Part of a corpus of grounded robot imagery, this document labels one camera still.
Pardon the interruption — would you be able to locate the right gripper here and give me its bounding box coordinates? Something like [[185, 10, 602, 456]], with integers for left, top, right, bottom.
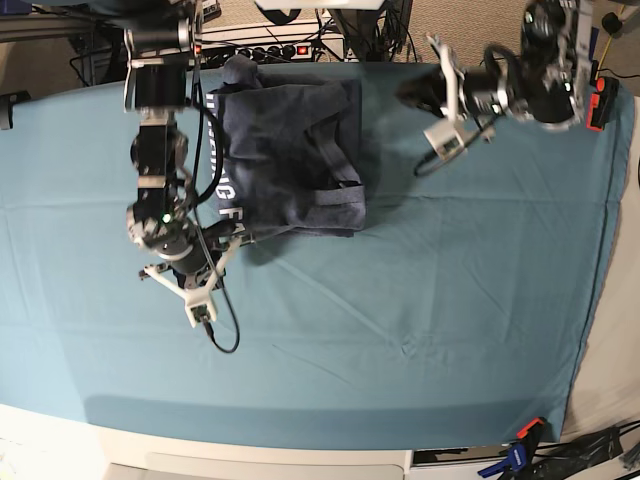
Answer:
[[159, 222, 250, 289]]

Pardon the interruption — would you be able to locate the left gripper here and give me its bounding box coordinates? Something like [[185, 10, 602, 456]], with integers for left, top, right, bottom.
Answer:
[[395, 69, 505, 118]]

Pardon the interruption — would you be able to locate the blue-grey T-shirt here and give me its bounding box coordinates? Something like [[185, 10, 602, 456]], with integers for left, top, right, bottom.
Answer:
[[206, 55, 366, 241]]

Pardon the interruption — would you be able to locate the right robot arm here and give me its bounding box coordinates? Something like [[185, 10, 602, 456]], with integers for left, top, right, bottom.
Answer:
[[124, 1, 233, 289]]

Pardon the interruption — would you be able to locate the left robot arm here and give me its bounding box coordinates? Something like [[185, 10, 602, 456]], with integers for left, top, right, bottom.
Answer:
[[396, 1, 593, 129]]

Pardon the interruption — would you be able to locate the orange black clamp top right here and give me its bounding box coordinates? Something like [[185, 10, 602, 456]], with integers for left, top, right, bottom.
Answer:
[[586, 76, 619, 132]]

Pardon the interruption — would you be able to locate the teal table cloth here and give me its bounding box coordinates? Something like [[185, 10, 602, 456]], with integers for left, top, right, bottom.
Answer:
[[1, 63, 635, 450]]

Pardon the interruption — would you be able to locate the black clamp left edge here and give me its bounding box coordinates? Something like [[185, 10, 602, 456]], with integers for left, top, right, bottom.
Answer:
[[0, 90, 31, 131]]

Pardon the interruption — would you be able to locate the blue orange clamp bottom right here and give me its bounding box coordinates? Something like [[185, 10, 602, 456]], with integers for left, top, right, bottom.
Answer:
[[477, 417, 547, 479]]

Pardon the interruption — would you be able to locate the black plastic bag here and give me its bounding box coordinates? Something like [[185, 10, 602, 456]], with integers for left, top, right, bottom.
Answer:
[[530, 426, 629, 480]]

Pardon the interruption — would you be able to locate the black power strip red switch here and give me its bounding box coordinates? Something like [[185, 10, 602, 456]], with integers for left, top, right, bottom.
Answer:
[[202, 42, 313, 68]]

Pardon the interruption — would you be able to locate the yellow cable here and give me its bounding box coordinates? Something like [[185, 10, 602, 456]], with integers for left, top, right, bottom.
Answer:
[[597, 0, 626, 76]]

